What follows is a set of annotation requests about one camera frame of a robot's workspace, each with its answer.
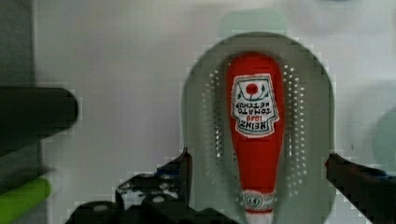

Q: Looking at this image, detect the green marker tube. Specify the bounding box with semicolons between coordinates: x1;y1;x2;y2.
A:
0;177;52;224

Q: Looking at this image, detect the green oval strainer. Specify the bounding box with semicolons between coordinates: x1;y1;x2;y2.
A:
181;33;335;224

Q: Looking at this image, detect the red ketchup bottle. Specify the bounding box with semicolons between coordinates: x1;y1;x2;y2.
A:
226;52;285;224

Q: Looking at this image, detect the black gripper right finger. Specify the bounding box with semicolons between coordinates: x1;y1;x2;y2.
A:
324;153;396;224

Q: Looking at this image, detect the black cylinder container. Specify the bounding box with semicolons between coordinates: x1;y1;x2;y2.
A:
0;87;79;155

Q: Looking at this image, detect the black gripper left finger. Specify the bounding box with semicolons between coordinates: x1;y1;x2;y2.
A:
65;149;237;224

